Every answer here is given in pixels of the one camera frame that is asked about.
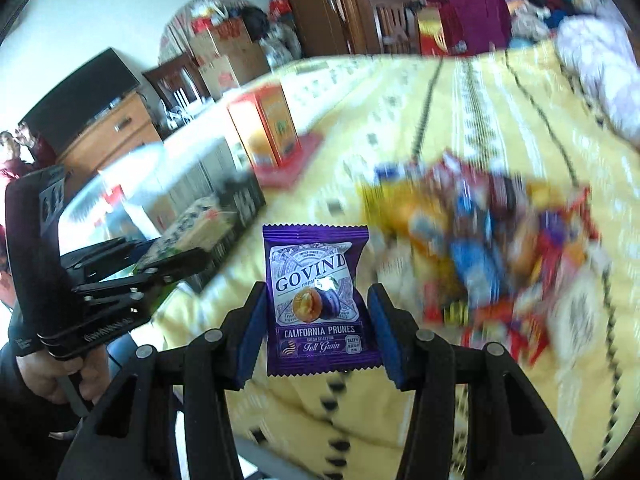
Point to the brown wooden wardrobe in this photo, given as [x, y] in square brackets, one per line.
[320, 5]

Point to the purple prune snack packet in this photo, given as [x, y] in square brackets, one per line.
[320, 270]

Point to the person's left hand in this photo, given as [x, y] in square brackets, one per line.
[40, 380]

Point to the black flat television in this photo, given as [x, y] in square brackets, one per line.
[80, 95]

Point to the red flat tray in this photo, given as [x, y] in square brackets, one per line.
[300, 160]

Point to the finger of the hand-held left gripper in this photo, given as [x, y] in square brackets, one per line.
[110, 265]
[110, 320]

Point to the pile of mixed snack packets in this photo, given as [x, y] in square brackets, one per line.
[490, 250]

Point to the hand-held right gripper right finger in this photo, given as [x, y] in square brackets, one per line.
[392, 335]

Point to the wooden drawer cabinet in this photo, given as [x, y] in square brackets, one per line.
[110, 140]

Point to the maroon garment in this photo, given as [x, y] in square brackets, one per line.
[475, 10]

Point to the clear plastic storage bin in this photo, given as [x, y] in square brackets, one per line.
[145, 185]

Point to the pale floral quilt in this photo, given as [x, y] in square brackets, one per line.
[600, 70]

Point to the yellow patterned bed sheet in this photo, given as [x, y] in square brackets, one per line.
[500, 110]

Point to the wooden slatted chair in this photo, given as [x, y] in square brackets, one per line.
[395, 22]

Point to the white green carton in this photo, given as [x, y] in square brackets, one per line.
[200, 225]

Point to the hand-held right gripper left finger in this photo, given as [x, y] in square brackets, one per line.
[250, 330]

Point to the stack of cardboard boxes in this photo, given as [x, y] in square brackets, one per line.
[230, 55]

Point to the dark wooden chair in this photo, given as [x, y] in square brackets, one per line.
[175, 85]

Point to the orange carton box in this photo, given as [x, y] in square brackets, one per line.
[265, 125]

